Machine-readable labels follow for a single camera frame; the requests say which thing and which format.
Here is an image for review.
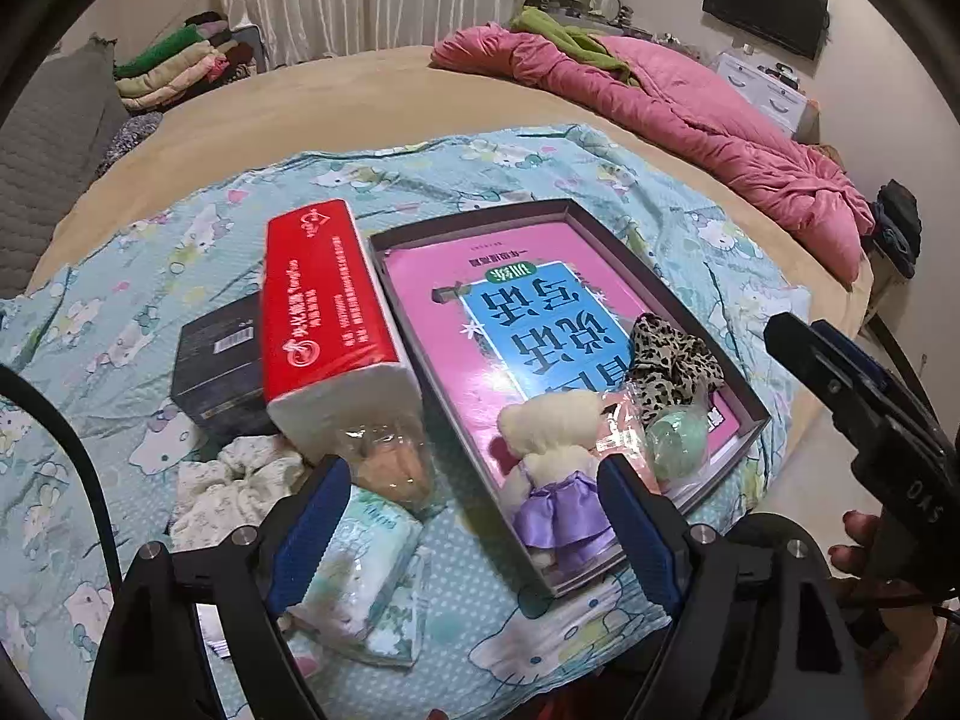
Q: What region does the black wall television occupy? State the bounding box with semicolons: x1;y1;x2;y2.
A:
701;0;830;61

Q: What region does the leopard print scrunchie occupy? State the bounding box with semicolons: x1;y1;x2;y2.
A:
626;313;726;419

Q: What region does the white curtain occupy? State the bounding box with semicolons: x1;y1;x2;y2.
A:
217;0;526;80

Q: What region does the cartoon cat printed blanket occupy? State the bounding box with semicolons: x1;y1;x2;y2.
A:
0;124;815;720

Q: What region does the tan bed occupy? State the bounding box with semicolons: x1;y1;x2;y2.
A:
26;45;878;541

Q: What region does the dark patterned cloth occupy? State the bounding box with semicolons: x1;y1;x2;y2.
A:
94;112;163;178

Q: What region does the grey pillow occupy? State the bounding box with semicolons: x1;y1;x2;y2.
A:
0;37;132;301

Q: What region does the green garment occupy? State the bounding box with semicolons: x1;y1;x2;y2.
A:
510;6;643;88

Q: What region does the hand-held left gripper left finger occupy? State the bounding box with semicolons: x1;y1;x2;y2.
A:
86;456;353;720

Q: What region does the pink quilt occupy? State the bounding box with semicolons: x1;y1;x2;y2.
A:
431;22;878;286

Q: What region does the pink item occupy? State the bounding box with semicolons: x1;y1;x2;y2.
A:
596;382;653;460

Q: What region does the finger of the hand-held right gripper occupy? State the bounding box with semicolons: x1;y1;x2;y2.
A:
765;313;938;466
810;319;913;413

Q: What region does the white drawer cabinet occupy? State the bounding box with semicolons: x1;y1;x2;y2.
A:
712;52;815;140

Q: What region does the peach sponge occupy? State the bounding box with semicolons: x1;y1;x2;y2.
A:
334;420;441;520

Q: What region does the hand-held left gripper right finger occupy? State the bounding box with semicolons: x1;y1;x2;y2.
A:
596;454;863;720

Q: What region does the black box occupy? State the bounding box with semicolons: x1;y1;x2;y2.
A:
169;292;282;440

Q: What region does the person's right hand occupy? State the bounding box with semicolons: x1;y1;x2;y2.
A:
829;508;893;582

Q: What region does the black cable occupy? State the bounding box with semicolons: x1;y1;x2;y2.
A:
0;366;121;616

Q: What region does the plush bear with purple dress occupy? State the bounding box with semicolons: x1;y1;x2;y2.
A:
495;390;629;576

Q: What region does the stack of folded clothes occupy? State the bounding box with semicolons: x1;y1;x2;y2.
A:
112;11;263;115

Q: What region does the red tissue pack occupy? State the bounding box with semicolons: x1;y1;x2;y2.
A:
259;199;425;466

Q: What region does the pink book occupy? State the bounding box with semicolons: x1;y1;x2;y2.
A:
382;221;751;511

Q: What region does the dark cardboard tray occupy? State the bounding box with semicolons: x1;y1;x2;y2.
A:
367;199;773;597

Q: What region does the dark clothes pile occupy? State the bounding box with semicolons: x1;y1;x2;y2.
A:
870;180;925;280

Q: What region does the white floral scrunchie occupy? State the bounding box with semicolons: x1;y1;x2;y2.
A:
169;435;310;550

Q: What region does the green sponge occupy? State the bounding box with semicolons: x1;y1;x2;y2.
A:
641;401;711;486

